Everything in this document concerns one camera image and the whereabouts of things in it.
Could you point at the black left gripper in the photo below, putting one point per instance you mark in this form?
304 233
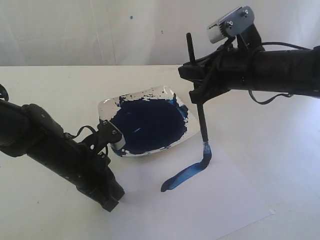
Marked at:
87 167

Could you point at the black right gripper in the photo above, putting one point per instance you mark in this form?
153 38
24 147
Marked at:
229 68

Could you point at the black paintbrush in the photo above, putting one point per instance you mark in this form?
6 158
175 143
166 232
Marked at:
207 154

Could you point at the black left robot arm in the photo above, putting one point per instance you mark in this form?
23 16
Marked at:
30 130

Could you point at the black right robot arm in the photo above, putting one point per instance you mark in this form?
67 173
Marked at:
285 72

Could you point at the white paper sheet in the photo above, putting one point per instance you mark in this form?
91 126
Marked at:
213 203

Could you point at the white dish with blue paint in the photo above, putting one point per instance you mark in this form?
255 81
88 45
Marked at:
151 120

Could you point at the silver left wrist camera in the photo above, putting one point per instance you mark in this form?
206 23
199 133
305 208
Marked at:
109 134

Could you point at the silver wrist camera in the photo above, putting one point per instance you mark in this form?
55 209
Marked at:
109 134
231 24

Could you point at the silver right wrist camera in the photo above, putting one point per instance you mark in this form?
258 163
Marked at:
231 24

